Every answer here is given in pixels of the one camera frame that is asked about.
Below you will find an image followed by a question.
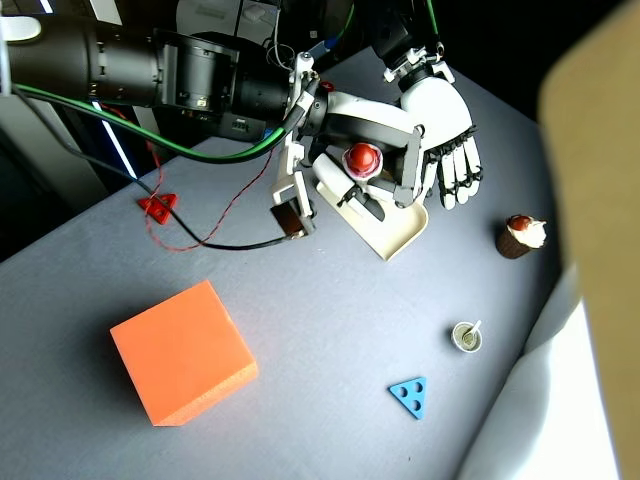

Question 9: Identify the small white toy cup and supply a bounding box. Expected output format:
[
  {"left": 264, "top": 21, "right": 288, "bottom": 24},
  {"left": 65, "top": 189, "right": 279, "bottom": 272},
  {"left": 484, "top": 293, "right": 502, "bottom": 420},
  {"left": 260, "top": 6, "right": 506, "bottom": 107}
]
[{"left": 451, "top": 321, "right": 484, "bottom": 354}]

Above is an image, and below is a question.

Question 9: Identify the cream brush with red cap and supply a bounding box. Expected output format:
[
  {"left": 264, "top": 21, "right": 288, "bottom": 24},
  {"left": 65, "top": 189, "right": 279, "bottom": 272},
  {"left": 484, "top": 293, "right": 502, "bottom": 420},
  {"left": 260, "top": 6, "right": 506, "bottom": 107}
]
[{"left": 341, "top": 141, "right": 385, "bottom": 181}]

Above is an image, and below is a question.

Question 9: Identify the blurred beige panel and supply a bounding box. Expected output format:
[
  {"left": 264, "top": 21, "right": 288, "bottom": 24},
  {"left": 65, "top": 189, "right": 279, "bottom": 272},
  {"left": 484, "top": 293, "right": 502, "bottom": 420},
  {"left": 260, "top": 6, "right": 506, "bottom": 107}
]
[{"left": 537, "top": 0, "right": 640, "bottom": 480}]

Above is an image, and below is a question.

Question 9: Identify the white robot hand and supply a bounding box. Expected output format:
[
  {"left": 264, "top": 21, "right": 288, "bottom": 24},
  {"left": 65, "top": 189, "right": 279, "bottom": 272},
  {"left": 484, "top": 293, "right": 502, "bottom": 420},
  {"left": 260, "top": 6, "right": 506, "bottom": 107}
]
[
  {"left": 398, "top": 79, "right": 485, "bottom": 211},
  {"left": 312, "top": 91, "right": 429, "bottom": 221}
]

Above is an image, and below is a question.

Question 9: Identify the white backdrop cloth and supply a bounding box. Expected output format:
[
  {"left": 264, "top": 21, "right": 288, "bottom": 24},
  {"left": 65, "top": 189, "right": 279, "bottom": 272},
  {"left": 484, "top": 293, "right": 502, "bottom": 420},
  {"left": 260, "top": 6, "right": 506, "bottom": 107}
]
[{"left": 457, "top": 264, "right": 624, "bottom": 480}]

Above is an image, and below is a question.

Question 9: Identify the grey tablecloth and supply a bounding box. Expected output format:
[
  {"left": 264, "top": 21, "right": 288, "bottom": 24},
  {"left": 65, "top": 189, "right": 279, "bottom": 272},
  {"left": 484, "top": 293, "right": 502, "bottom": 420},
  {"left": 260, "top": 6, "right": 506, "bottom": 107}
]
[{"left": 0, "top": 47, "right": 584, "bottom": 480}]

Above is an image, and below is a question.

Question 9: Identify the large orange foam block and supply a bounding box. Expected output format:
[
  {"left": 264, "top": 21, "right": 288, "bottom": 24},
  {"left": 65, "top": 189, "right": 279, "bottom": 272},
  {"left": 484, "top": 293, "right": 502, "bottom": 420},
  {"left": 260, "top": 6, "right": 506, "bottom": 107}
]
[{"left": 109, "top": 279, "right": 260, "bottom": 427}]

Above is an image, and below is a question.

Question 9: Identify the white plastic box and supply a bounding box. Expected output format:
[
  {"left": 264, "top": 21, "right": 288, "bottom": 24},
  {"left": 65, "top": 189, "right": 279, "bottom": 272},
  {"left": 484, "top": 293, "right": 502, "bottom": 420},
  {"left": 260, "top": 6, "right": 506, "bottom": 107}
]
[{"left": 177, "top": 0, "right": 281, "bottom": 39}]

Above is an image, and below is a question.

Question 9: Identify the white cable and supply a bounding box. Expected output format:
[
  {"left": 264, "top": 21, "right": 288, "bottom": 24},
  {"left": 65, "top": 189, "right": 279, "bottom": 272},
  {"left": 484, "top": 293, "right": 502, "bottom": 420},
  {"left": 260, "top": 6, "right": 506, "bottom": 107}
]
[{"left": 267, "top": 0, "right": 296, "bottom": 71}]

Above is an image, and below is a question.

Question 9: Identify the red triangle block with holes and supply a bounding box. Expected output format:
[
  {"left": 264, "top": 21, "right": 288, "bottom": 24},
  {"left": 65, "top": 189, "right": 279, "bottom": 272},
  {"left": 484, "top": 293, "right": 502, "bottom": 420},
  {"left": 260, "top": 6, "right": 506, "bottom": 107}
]
[{"left": 138, "top": 193, "right": 179, "bottom": 225}]

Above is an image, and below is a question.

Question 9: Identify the brown toy cupcake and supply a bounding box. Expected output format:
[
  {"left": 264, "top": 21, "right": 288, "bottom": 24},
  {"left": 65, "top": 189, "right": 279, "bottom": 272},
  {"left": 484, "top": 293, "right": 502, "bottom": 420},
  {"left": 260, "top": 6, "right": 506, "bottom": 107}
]
[{"left": 495, "top": 214, "right": 549, "bottom": 260}]

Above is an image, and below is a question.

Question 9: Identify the white light strip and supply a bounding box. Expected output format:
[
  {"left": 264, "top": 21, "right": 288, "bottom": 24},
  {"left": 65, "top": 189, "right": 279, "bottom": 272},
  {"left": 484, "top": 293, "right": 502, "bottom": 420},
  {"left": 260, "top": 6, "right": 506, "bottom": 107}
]
[{"left": 38, "top": 0, "right": 139, "bottom": 180}]

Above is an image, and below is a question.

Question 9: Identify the cream plastic dustpan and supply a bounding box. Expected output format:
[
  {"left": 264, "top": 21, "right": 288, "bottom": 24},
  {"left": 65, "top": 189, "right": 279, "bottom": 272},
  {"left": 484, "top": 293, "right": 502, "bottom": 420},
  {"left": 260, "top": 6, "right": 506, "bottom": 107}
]
[{"left": 315, "top": 182, "right": 431, "bottom": 263}]

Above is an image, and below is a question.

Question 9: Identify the blue triangle block with holes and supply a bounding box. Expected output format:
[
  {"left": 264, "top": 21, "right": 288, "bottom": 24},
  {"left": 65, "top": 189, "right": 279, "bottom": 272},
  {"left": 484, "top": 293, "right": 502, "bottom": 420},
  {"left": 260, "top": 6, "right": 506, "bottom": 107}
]
[{"left": 388, "top": 376, "right": 429, "bottom": 421}]

